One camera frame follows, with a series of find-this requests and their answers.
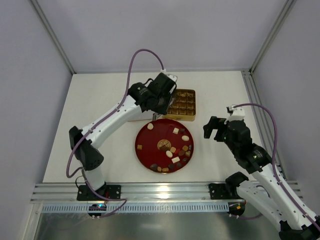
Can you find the tan ridged shell chocolate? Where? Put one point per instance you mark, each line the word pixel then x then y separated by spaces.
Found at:
pixel 185 148

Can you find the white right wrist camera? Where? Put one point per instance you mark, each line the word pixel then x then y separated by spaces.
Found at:
pixel 236 113

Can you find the metal tongs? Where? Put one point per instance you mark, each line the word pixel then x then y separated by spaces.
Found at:
pixel 155 116

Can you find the white cone chocolate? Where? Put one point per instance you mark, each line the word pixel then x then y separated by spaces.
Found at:
pixel 150 126

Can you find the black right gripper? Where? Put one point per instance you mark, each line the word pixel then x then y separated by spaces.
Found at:
pixel 220 129

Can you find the white rectangular chocolate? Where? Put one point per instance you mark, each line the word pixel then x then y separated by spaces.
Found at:
pixel 175 159

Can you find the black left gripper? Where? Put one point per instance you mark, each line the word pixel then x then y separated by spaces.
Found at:
pixel 162 105

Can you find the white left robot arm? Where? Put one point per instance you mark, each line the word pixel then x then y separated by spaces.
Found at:
pixel 85 142

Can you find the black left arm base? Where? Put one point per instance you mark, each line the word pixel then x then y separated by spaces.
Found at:
pixel 107 191

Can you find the round red lacquer plate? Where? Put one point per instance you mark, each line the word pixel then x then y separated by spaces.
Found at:
pixel 157 141

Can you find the dark striped square chocolate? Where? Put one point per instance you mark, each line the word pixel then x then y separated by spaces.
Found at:
pixel 171 166

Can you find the silver tin lid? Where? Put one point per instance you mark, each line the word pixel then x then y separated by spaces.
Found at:
pixel 147 115

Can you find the tan drizzled chocolate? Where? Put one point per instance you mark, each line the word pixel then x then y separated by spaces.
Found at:
pixel 165 170

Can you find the right aluminium frame rail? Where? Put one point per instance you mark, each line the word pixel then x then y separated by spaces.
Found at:
pixel 262 118

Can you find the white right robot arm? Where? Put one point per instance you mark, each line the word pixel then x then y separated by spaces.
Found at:
pixel 278 203

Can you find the cream rounded square chocolate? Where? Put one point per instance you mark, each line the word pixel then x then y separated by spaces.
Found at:
pixel 172 149

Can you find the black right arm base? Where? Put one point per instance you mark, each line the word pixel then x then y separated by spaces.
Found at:
pixel 225 190

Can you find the aluminium front rail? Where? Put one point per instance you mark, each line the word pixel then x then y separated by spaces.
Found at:
pixel 140 191

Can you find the grey brown pebble chocolate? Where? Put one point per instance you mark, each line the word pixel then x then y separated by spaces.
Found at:
pixel 154 166

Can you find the gold chocolate tin box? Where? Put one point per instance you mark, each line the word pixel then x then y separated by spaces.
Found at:
pixel 182 108

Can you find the white cube chocolate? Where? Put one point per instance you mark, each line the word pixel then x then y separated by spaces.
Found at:
pixel 176 130

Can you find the brown oval chocolate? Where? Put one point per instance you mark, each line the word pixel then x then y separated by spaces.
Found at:
pixel 182 152

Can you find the white oval swirl chocolate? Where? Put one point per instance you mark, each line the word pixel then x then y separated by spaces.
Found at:
pixel 185 138

